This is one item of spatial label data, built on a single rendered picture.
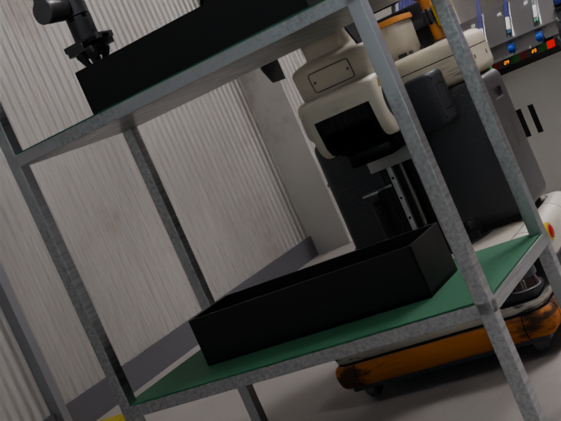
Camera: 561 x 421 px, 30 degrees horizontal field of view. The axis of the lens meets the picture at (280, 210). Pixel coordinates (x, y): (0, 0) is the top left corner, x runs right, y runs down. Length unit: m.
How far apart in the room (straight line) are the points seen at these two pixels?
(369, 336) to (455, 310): 0.18
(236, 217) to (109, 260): 1.11
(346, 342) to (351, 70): 0.89
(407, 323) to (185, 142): 3.56
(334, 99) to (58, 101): 2.29
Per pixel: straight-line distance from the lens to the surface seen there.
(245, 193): 5.71
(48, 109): 4.70
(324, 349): 2.05
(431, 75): 2.75
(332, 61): 2.70
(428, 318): 1.94
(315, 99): 2.71
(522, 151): 2.99
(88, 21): 2.41
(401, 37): 2.96
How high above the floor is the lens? 0.78
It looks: 4 degrees down
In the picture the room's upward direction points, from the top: 24 degrees counter-clockwise
